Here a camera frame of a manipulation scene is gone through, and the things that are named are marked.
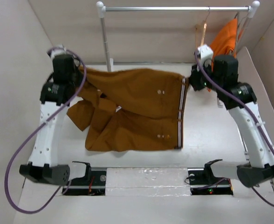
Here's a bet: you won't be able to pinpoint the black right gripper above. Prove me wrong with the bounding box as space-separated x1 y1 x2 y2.
188 60 224 93

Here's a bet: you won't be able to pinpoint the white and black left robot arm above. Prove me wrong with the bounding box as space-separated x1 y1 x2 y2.
19 54 83 186

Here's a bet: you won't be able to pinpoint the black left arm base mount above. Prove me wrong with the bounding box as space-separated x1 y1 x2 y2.
62 161 107 196

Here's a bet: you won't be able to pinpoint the brown trousers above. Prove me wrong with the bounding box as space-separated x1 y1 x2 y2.
67 68 189 152

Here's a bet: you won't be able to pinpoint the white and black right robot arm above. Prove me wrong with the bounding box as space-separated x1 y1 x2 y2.
189 55 274 188

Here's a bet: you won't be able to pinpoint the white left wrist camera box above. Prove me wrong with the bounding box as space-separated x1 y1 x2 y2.
47 44 67 60

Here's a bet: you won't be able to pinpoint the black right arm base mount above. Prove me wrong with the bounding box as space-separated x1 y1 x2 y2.
184 159 233 196

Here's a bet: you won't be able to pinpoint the orange hanging garment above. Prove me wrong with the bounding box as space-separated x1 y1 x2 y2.
209 18 238 60

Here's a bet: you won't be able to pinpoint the empty wooden hanger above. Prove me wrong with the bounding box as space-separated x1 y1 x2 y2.
195 7 211 48

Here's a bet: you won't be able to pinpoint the white and metal clothes rack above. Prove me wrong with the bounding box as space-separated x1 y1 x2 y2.
96 0 260 71

